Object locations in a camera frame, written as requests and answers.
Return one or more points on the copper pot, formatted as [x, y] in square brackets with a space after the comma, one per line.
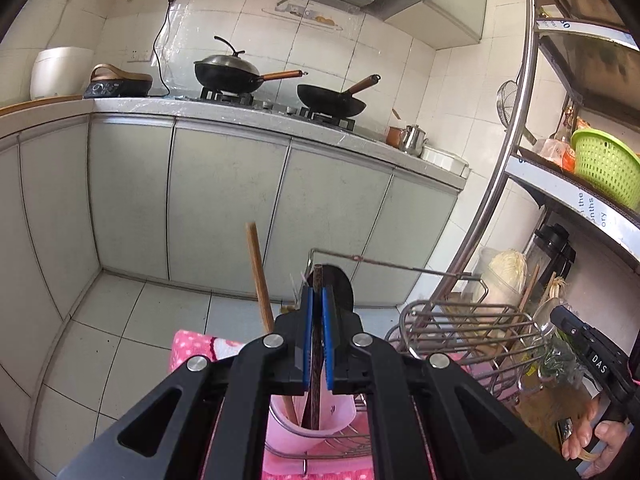
[395, 136]

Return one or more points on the plastic bag of greens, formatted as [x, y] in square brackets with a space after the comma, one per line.
[560, 360]

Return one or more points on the black ladle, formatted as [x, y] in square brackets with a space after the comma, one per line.
[344, 287]

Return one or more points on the green plastic basket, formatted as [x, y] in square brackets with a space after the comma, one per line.
[605, 165]

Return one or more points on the gas stove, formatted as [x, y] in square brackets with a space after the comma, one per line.
[280, 106]

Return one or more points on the grey lower kitchen cabinets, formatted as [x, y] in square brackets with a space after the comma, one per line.
[225, 200]

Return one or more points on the glass wall shelf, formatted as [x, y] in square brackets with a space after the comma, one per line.
[305, 10]

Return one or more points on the metal strainer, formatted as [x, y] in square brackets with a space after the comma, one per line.
[506, 102]

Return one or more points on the white rice cooker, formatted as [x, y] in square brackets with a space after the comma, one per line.
[60, 72]

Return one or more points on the steel kettle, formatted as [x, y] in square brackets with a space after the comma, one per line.
[414, 142]

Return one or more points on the grey upper kitchen cabinet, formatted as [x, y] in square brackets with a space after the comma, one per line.
[450, 10]

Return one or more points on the person's right hand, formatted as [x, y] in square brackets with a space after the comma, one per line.
[612, 440]

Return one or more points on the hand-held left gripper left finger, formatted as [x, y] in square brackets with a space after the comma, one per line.
[308, 340]

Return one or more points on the plastic food bag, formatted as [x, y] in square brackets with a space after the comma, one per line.
[550, 150]

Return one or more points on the metal shelf rack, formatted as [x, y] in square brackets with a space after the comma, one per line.
[524, 85]

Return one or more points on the white ceramic dish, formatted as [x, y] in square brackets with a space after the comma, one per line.
[442, 157]

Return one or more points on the steel wok lid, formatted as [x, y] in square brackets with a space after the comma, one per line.
[227, 62]

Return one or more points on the pink plastic utensil cup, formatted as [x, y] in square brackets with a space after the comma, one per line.
[330, 415]

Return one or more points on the pink dotted blanket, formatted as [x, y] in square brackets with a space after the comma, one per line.
[195, 347]

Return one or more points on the black blender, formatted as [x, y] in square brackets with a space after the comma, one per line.
[550, 250]

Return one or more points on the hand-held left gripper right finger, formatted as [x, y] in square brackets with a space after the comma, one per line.
[328, 340]

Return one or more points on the black electric pot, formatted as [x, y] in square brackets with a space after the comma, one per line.
[125, 85]

